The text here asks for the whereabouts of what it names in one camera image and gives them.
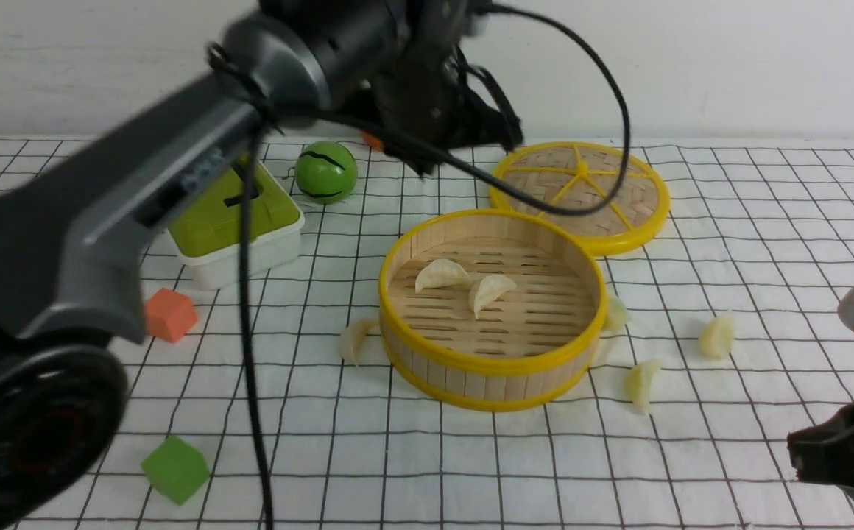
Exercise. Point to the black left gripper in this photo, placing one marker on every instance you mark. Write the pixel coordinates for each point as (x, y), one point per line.
(449, 105)

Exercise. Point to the pale dumpling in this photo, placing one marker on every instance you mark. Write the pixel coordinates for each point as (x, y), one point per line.
(487, 290)
(441, 273)
(617, 316)
(638, 384)
(717, 338)
(353, 338)

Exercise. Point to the pale dumpling front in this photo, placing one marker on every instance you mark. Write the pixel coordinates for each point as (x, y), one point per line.
(638, 384)

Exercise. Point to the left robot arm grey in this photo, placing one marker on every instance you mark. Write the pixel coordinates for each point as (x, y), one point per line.
(71, 238)

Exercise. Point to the bamboo steamer lid yellow rim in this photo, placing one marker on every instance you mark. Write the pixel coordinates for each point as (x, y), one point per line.
(575, 174)

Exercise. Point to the bamboo steamer tray yellow rim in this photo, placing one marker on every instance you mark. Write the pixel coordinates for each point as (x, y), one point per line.
(529, 347)

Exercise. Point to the orange fruit toy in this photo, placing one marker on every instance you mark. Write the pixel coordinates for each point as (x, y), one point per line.
(372, 142)

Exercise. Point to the green ball toy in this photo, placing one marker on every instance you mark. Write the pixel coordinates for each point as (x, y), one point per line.
(326, 172)

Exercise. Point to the orange cube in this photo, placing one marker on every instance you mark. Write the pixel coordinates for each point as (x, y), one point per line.
(169, 315)

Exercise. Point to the white checkered tablecloth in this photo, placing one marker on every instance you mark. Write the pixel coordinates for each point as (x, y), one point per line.
(762, 230)

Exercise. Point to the green cube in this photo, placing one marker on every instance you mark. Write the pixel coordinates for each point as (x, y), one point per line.
(176, 469)

